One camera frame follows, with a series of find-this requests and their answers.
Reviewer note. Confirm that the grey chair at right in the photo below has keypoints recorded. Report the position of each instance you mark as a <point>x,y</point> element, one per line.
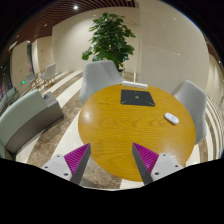
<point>194,101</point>

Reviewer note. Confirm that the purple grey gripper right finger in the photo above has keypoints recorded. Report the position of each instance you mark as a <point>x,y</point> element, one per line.
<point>153,166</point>

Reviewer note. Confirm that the white chair in background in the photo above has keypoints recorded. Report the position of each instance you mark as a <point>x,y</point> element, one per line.
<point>49,74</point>

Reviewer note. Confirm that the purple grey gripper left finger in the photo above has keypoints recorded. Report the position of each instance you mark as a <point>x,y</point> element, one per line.
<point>71,166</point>

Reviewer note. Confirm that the black mouse pad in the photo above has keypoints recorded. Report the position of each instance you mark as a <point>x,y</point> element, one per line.
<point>138,98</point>

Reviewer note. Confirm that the grey chair behind table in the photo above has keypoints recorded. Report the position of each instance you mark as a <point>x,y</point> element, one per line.
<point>96,76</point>

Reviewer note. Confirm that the green grey sofa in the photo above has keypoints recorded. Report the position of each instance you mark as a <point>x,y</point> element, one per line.
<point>24,119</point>

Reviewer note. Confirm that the white keyboard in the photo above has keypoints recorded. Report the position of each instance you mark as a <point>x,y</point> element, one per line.
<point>134,84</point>

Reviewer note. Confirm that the round wooden table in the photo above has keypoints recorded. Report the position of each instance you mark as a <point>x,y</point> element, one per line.
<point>111,128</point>

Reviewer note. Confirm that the small distant grey chair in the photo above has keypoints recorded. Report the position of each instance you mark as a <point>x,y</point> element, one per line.
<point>32,80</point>

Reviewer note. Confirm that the large green potted plant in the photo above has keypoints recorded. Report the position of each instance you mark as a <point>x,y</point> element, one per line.
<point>109,40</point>

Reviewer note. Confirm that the white computer mouse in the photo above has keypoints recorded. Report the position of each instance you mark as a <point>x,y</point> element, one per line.
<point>171,118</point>

